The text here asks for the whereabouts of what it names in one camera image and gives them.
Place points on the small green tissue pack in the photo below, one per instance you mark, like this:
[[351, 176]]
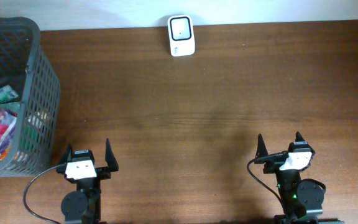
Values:
[[7, 94]]

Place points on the grey plastic mesh basket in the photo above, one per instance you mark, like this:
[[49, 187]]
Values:
[[26, 69]]

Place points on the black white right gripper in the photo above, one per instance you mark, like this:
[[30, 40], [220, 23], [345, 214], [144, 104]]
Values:
[[273, 162]]

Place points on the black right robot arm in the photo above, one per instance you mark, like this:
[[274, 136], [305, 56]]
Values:
[[301, 199]]

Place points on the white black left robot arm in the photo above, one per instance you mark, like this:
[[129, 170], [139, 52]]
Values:
[[83, 205]]

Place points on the teal wet wipes pack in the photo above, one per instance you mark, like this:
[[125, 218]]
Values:
[[12, 107]]

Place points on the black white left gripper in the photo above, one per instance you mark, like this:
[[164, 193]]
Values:
[[104, 171]]

